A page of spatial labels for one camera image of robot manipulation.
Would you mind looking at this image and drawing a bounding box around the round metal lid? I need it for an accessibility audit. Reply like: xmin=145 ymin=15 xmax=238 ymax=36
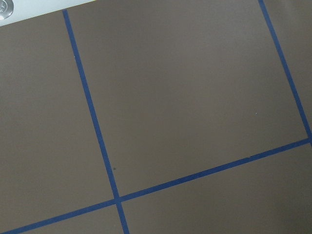
xmin=0 ymin=0 xmax=14 ymax=20

